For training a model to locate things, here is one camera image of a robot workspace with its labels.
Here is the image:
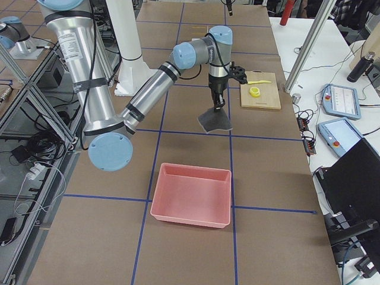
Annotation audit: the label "near blue teach pendant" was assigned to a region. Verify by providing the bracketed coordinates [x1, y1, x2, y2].
[317, 117, 363, 157]

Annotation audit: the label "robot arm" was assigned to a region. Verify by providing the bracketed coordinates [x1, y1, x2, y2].
[1, 16, 42, 60]
[39, 1, 233, 171]

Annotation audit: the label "far blue teach pendant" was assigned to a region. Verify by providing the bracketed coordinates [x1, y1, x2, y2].
[322, 84, 362, 120]

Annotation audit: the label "white support column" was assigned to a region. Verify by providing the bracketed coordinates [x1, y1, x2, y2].
[106, 0, 142, 61]

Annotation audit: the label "grey cleaning cloth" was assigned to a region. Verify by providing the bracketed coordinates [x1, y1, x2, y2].
[198, 107, 232, 133]

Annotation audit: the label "bamboo cutting board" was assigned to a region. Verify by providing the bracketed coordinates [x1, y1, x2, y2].
[240, 71, 281, 110]

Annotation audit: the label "black laptop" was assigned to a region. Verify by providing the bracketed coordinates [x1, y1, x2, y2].
[316, 138, 379, 221]

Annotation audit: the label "black water bottle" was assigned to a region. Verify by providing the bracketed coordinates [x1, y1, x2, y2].
[347, 52, 375, 83]

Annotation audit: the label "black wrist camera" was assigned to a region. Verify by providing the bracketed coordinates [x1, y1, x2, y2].
[230, 61, 248, 84]

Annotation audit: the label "aluminium frame post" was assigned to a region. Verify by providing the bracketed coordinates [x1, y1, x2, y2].
[284, 0, 335, 93]

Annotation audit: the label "blue teach pendant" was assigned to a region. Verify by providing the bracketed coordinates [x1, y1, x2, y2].
[322, 84, 362, 120]
[317, 117, 363, 157]

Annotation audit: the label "yellow lemon slices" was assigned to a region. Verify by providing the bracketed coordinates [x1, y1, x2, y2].
[249, 86, 261, 98]

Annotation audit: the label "pink plastic bin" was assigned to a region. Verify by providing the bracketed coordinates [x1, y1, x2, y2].
[150, 163, 232, 229]

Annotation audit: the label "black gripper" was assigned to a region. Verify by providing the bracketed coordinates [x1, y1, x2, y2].
[208, 75, 228, 112]

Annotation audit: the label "yellow plastic knife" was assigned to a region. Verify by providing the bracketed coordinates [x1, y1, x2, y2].
[247, 80, 272, 84]

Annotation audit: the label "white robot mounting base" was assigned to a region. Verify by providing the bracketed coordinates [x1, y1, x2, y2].
[115, 58, 153, 96]

